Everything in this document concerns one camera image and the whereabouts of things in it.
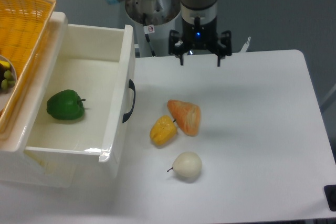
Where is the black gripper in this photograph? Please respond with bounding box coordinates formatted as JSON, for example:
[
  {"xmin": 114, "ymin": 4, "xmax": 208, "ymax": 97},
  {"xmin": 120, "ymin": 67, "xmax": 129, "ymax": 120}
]
[{"xmin": 168, "ymin": 18, "xmax": 232, "ymax": 67}]

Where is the black object at table edge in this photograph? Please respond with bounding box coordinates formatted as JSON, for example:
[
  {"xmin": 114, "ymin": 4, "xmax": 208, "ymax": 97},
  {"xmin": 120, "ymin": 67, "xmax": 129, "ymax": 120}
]
[{"xmin": 324, "ymin": 185, "xmax": 336, "ymax": 211}]

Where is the black drawer handle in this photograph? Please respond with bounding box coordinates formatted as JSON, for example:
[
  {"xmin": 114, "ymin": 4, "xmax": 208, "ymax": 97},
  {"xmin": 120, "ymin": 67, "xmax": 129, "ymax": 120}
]
[{"xmin": 122, "ymin": 79, "xmax": 137, "ymax": 123}]

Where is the yellow woven basket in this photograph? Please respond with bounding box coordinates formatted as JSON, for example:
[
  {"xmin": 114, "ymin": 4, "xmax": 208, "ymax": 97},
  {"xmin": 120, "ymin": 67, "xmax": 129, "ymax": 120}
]
[{"xmin": 1, "ymin": 0, "xmax": 56, "ymax": 138}]

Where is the green bell pepper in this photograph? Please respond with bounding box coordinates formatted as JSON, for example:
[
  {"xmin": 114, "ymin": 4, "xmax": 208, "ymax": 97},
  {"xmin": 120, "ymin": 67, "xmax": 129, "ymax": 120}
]
[{"xmin": 46, "ymin": 89, "xmax": 85, "ymax": 120}]

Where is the yellow bell pepper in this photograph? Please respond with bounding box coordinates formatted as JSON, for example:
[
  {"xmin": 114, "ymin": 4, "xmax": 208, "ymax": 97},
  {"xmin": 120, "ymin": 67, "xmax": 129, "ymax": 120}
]
[{"xmin": 150, "ymin": 115, "xmax": 177, "ymax": 146}]

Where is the orange bread piece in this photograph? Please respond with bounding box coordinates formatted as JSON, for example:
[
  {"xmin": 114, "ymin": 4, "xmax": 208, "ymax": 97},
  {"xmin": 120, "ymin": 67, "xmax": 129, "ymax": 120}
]
[{"xmin": 167, "ymin": 100, "xmax": 201, "ymax": 136}]

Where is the green grapes bunch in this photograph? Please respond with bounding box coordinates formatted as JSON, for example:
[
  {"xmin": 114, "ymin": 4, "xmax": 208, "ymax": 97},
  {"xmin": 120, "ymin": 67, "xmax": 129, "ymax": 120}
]
[{"xmin": 1, "ymin": 70, "xmax": 16, "ymax": 90}]

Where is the white drawer cabinet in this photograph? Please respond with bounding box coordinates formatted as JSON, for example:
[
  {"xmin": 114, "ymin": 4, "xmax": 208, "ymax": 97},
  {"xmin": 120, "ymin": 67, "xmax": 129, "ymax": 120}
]
[{"xmin": 1, "ymin": 12, "xmax": 76, "ymax": 187}]

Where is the white bracket behind table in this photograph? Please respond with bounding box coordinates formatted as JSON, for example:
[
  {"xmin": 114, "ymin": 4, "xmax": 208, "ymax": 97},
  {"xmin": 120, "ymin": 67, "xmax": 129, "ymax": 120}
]
[{"xmin": 239, "ymin": 36, "xmax": 251, "ymax": 53}]

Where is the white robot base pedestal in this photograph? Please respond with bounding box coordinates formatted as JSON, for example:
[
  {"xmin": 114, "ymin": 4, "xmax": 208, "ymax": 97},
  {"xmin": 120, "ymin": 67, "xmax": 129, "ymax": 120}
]
[{"xmin": 125, "ymin": 0, "xmax": 181, "ymax": 57}]

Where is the yellow fruit on plate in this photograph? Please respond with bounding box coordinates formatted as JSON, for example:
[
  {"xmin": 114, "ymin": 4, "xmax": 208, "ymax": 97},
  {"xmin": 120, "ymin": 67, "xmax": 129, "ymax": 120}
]
[{"xmin": 0, "ymin": 60, "xmax": 12, "ymax": 69}]

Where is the white upper drawer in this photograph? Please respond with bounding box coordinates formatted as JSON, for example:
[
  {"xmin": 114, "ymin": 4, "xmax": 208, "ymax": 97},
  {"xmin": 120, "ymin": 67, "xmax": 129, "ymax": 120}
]
[{"xmin": 25, "ymin": 25, "xmax": 135, "ymax": 174}]

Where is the white pear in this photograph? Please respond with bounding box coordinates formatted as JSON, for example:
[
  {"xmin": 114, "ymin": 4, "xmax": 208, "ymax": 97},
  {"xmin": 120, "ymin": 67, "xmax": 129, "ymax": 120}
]
[{"xmin": 166, "ymin": 152, "xmax": 203, "ymax": 183}]

